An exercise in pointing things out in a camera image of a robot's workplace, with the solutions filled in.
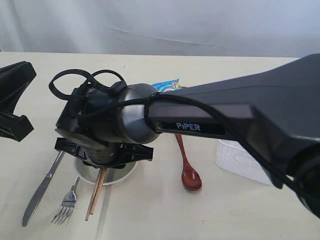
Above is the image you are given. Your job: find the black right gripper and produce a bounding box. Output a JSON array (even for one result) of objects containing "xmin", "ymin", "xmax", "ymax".
[{"xmin": 54, "ymin": 137, "xmax": 153, "ymax": 169}]

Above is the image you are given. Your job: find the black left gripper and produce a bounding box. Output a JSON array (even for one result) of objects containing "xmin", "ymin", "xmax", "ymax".
[{"xmin": 0, "ymin": 61, "xmax": 37, "ymax": 142}]

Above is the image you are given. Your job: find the light wooden chopstick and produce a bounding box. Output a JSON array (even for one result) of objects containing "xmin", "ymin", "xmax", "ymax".
[{"xmin": 85, "ymin": 168, "xmax": 107, "ymax": 221}]

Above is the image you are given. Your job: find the pale green ceramic bowl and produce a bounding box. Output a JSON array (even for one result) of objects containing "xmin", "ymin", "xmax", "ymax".
[{"xmin": 73, "ymin": 159, "xmax": 138, "ymax": 187}]

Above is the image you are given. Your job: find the blue-grey utensil handle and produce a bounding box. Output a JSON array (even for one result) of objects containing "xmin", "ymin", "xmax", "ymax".
[{"xmin": 51, "ymin": 176, "xmax": 80, "ymax": 225}]

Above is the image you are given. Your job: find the grey metal utensil handle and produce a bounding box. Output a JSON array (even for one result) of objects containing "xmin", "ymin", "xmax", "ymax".
[{"xmin": 22, "ymin": 151, "xmax": 65, "ymax": 227}]

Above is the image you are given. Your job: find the blue chips bag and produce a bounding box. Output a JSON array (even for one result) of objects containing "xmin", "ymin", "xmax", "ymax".
[{"xmin": 151, "ymin": 78, "xmax": 182, "ymax": 92}]

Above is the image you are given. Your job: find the dark brown wooden spoon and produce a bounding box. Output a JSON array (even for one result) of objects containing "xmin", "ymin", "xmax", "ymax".
[{"xmin": 175, "ymin": 134, "xmax": 202, "ymax": 191}]

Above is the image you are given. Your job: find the white plastic perforated basket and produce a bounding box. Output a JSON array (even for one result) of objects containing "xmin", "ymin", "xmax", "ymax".
[{"xmin": 215, "ymin": 139, "xmax": 272, "ymax": 186}]

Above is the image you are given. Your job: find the dark wooden chopstick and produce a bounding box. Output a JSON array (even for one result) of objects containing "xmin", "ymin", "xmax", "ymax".
[{"xmin": 89, "ymin": 168, "xmax": 107, "ymax": 215}]

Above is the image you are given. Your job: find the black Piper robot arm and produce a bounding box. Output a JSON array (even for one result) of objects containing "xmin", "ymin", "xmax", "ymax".
[{"xmin": 48, "ymin": 53, "xmax": 320, "ymax": 216}]

